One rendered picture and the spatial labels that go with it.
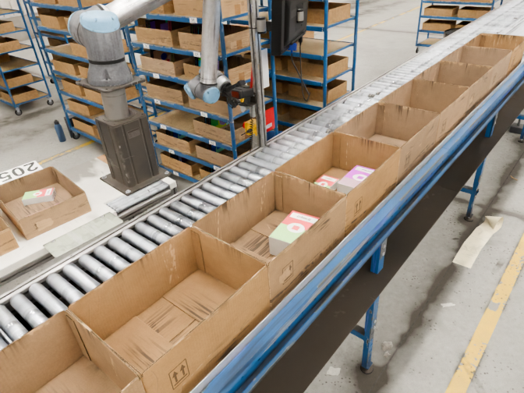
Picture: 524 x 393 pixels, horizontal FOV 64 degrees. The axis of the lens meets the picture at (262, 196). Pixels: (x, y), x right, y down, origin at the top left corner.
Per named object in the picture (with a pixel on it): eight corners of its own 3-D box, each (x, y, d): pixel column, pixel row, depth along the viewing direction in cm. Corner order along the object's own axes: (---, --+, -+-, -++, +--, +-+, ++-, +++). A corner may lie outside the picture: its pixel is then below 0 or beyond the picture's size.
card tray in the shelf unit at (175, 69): (141, 69, 312) (139, 54, 307) (174, 58, 331) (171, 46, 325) (175, 76, 289) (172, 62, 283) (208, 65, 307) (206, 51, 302)
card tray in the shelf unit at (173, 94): (147, 95, 322) (144, 83, 316) (177, 84, 341) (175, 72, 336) (183, 104, 300) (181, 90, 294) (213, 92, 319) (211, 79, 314)
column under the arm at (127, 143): (100, 179, 211) (80, 118, 194) (143, 160, 227) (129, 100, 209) (127, 196, 196) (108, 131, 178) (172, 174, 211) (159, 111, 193)
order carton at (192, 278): (199, 268, 131) (190, 224, 122) (272, 311, 115) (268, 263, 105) (85, 354, 107) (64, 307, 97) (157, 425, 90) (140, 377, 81)
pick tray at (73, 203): (58, 182, 211) (51, 165, 206) (92, 210, 187) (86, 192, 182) (-2, 207, 195) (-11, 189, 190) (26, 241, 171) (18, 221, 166)
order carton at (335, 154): (331, 167, 180) (333, 130, 171) (397, 186, 164) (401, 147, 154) (275, 210, 155) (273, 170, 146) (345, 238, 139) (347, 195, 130)
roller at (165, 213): (166, 212, 191) (164, 203, 188) (252, 256, 162) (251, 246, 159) (157, 217, 188) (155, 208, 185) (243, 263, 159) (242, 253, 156)
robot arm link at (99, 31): (94, 63, 170) (85, 16, 161) (81, 54, 182) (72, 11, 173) (130, 58, 178) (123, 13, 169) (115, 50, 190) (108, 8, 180)
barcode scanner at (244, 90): (230, 107, 216) (230, 86, 212) (246, 104, 225) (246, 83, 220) (239, 110, 213) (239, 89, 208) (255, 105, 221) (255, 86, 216)
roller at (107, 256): (104, 250, 171) (100, 240, 168) (189, 308, 141) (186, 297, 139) (93, 256, 168) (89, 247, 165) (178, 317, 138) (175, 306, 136)
